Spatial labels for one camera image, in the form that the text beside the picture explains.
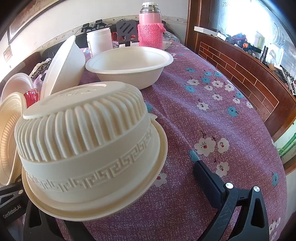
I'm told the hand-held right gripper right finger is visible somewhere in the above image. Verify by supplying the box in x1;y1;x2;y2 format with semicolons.
193;159;270;241

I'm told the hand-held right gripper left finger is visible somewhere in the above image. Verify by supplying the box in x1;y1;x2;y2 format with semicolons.
23;202;95;241

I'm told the cream ribbed plastic bowl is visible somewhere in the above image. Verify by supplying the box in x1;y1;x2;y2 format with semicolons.
14;82;168;222
0;92;28;186

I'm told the white paper bowl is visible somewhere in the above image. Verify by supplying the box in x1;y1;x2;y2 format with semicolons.
85;46;174;90
40;35;86;99

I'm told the purple floral tablecloth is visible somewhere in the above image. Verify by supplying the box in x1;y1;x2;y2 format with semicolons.
55;40;288;241

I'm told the green metal rack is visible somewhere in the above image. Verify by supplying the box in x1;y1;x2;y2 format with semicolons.
277;133;296;160

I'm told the red scalloped plate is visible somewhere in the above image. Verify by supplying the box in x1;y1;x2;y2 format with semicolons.
23;89;40;109

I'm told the brown wooden headboard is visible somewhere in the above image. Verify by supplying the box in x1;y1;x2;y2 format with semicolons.
185;0;296;142

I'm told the leopard print cloth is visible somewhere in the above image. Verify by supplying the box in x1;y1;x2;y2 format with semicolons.
29;58;52;80

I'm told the brown armchair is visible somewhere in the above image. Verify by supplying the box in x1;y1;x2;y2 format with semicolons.
7;51;43;80

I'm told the clear plastic bag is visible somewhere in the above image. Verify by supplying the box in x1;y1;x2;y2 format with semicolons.
162;30;180;50

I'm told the white flat box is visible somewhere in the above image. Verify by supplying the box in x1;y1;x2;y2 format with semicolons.
194;26;218;35

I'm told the pink thermos with knitted sleeve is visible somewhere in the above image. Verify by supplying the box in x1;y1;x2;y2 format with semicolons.
137;2;167;49

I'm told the black sofa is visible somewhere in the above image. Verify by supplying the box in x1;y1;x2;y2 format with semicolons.
40;20;178;61

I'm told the black phone stand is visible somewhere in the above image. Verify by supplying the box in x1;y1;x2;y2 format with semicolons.
116;19;140;47

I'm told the white plastic jar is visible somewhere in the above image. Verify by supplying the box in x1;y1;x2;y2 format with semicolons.
86;27;114;57

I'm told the black metal device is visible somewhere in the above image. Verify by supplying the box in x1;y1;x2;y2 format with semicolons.
80;20;110;32

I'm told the framed wall painting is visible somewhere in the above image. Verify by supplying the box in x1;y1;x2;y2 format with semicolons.
7;0;67;44

